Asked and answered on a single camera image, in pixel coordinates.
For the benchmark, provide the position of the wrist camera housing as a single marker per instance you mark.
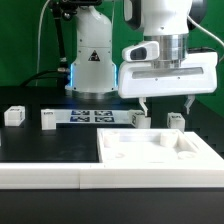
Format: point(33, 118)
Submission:
point(143, 51)

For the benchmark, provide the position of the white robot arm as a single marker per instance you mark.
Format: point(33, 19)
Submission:
point(160, 65)

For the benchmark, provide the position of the white square tabletop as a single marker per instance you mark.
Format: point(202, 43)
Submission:
point(140, 146)

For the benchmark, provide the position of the apriltag base sheet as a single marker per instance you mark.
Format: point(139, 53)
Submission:
point(92, 116)

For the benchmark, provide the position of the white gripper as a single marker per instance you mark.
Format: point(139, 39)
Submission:
point(196, 75)

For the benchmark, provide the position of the black camera stand pole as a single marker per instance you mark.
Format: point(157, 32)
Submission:
point(66, 9)

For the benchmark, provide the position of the white L-shaped obstacle fence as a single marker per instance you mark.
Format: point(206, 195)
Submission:
point(59, 161)

